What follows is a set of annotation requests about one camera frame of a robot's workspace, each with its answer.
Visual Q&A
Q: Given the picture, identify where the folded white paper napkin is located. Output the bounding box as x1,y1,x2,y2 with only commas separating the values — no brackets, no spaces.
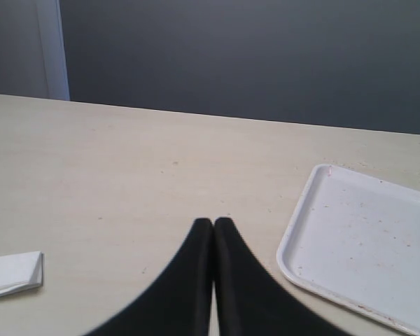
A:
0,251,44,298

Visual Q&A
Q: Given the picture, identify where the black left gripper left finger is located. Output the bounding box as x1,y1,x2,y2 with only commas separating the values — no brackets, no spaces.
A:
88,218,214,335

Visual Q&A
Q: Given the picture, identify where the white rectangular plastic tray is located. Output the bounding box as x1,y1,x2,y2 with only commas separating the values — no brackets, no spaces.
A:
276,164,420,335

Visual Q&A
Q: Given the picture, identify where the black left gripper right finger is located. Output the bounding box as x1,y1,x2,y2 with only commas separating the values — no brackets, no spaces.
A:
214,217,336,335

